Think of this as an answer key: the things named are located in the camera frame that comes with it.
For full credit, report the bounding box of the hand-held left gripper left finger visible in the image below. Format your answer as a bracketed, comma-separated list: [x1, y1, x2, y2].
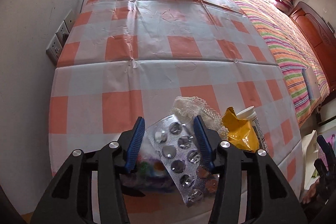
[30, 116, 146, 224]

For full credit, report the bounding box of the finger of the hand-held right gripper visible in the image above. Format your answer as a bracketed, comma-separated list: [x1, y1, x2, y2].
[314, 159, 330, 181]
[316, 135, 330, 159]

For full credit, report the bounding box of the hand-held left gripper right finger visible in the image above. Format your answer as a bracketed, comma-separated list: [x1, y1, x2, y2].
[193, 115, 307, 224]

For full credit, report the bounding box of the cream plastic bin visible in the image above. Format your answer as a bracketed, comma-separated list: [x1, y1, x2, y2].
[299, 130, 319, 189]

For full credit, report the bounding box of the silver blister pack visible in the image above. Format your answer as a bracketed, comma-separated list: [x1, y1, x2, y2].
[145, 114, 219, 208]

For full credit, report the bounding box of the white lace sock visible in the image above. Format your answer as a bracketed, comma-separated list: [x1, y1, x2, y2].
[171, 96, 229, 139]

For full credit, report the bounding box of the yellow snack wrapper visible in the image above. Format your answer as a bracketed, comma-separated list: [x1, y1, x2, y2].
[222, 107, 260, 153]

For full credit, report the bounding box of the white labelled bottle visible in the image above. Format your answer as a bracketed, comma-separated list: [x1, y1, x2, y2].
[236, 106, 275, 159]

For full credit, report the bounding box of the person's right hand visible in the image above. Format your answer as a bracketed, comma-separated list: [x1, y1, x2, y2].
[302, 179, 319, 205]

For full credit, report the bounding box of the striped bed blanket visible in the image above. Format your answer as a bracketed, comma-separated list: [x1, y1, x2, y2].
[199, 0, 330, 127]

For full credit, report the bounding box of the wooden bed headboard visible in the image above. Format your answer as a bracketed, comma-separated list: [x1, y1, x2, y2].
[289, 1, 336, 77]

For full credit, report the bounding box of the grey wall socket strip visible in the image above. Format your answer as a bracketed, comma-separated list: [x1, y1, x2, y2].
[46, 9, 75, 65]

